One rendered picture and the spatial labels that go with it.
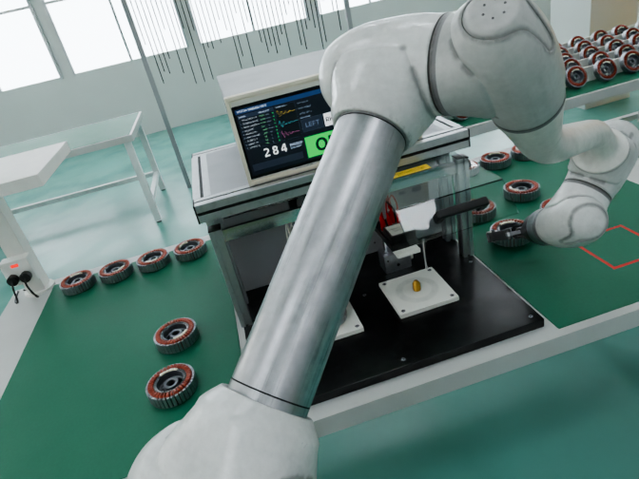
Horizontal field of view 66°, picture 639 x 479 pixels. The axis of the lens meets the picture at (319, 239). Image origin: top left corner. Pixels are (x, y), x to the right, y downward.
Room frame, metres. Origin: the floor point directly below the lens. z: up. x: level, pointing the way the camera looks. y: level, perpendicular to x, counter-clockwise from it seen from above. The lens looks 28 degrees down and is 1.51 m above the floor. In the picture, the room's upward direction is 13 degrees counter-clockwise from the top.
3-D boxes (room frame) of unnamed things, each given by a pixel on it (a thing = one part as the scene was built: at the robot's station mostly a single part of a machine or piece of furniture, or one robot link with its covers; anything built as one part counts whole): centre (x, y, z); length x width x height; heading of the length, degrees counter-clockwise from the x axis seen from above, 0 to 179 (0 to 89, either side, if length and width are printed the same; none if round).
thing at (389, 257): (1.14, -0.19, 0.80); 0.07 x 0.05 x 0.06; 98
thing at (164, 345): (1.05, 0.42, 0.77); 0.11 x 0.11 x 0.04
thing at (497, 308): (0.99, -0.09, 0.76); 0.64 x 0.47 x 0.02; 98
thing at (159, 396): (0.87, 0.40, 0.77); 0.11 x 0.11 x 0.04
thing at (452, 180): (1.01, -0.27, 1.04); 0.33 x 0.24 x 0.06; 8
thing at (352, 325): (0.96, 0.03, 0.78); 0.15 x 0.15 x 0.01; 8
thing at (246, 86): (1.30, -0.06, 1.22); 0.44 x 0.39 x 0.20; 98
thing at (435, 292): (0.99, -0.21, 0.78); 0.15 x 0.15 x 0.01; 8
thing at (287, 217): (1.08, -0.08, 1.03); 0.62 x 0.01 x 0.03; 98
